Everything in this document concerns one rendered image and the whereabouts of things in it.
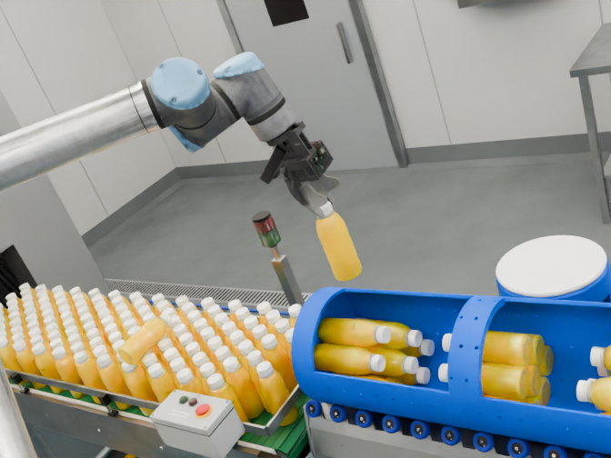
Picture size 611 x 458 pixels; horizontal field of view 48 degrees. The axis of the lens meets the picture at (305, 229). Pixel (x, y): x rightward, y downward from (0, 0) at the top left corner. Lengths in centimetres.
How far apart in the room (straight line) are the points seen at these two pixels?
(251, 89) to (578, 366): 91
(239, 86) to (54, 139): 35
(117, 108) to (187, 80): 13
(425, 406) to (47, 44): 533
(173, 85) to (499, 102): 389
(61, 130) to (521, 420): 99
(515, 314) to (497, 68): 336
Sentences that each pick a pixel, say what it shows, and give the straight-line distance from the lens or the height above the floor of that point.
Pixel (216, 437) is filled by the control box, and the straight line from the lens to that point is 169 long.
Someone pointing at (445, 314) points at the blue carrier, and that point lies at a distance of 169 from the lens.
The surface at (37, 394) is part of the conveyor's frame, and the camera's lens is 262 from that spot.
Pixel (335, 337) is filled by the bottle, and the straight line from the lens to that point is 167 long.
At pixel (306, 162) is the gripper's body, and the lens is 137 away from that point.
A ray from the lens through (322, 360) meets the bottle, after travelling 167.
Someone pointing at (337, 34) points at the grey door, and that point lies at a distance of 520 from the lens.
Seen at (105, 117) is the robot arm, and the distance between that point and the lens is 121.
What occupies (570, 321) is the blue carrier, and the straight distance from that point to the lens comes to 158.
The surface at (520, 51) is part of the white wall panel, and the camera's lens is 475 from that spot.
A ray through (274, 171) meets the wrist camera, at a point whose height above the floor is 160.
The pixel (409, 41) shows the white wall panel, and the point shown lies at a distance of 500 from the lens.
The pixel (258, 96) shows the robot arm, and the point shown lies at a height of 177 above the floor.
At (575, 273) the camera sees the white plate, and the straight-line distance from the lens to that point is 186.
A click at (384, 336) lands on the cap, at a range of 161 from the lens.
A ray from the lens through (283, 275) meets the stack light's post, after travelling 223.
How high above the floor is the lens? 207
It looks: 25 degrees down
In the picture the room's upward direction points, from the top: 21 degrees counter-clockwise
